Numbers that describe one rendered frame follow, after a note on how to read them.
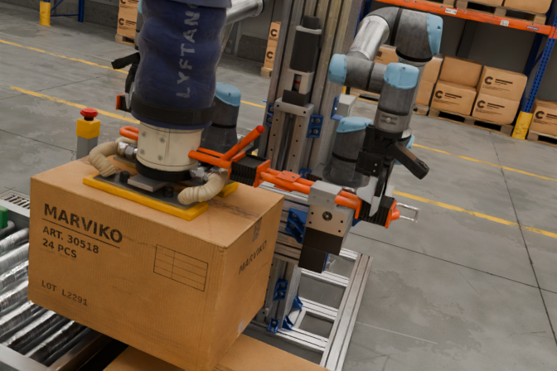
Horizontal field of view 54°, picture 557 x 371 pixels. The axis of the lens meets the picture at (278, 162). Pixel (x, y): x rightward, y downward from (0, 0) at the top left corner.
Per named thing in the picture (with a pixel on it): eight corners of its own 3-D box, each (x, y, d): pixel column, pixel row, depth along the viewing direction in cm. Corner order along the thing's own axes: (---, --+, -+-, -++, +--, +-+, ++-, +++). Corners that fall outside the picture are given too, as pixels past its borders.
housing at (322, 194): (306, 203, 139) (309, 186, 137) (314, 195, 145) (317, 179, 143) (332, 211, 137) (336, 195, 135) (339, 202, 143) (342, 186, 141)
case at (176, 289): (26, 301, 161) (30, 175, 148) (112, 247, 197) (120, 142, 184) (205, 379, 144) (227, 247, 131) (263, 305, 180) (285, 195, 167)
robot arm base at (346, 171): (326, 166, 209) (331, 142, 206) (365, 177, 206) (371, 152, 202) (317, 179, 195) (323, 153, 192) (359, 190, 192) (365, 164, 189)
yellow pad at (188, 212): (81, 184, 149) (82, 166, 148) (105, 174, 158) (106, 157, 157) (190, 222, 139) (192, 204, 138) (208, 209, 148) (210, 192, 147)
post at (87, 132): (65, 323, 255) (76, 118, 221) (75, 315, 261) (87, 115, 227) (76, 328, 253) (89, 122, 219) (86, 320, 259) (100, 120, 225)
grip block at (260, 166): (225, 180, 144) (229, 159, 142) (241, 170, 152) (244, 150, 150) (254, 189, 141) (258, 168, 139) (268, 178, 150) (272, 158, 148)
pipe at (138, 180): (87, 170, 150) (89, 150, 148) (140, 148, 172) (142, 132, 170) (196, 207, 140) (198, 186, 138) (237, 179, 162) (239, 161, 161)
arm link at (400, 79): (421, 66, 129) (420, 70, 121) (410, 111, 132) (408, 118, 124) (389, 60, 130) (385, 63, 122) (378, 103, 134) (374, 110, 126)
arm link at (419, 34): (368, 146, 202) (401, 2, 170) (409, 156, 199) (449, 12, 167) (362, 163, 193) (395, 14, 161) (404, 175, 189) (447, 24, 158)
